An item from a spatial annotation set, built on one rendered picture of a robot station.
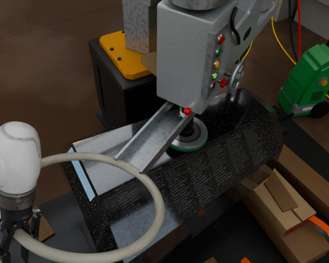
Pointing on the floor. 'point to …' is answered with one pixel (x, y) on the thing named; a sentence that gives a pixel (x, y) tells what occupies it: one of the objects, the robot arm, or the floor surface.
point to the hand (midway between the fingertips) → (15, 255)
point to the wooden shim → (46, 231)
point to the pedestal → (121, 91)
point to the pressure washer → (310, 81)
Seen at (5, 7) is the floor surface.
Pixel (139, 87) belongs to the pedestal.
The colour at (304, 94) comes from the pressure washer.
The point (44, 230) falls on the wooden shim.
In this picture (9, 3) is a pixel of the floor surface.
